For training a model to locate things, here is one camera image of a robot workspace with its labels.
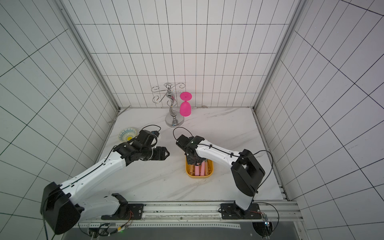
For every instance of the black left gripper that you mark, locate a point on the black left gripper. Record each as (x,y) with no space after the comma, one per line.
(160,155)

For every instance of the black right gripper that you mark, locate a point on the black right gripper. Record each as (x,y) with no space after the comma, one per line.
(194,157)

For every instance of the purple rake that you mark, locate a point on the purple rake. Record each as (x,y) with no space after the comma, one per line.
(203,169)
(197,171)

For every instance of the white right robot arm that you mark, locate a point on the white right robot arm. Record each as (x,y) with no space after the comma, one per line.
(247,172)

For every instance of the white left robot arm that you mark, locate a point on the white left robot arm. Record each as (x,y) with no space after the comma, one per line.
(65,205)

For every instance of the yellow storage box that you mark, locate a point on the yellow storage box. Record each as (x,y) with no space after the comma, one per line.
(190,170)

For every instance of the blue yellow patterned bowl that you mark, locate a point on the blue yellow patterned bowl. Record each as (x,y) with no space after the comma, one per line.
(127,134)

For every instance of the chrome cup holder stand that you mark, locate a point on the chrome cup holder stand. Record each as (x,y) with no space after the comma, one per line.
(173,118)

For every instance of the pink plastic goblet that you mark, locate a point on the pink plastic goblet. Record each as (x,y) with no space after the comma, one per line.
(185,107)

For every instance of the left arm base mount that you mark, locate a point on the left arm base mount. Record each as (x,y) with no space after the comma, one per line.
(125,211)

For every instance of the aluminium front rail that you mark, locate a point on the aluminium front rail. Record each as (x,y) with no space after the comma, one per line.
(195,214)

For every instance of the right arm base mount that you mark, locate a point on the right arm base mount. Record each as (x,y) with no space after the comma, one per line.
(234,212)

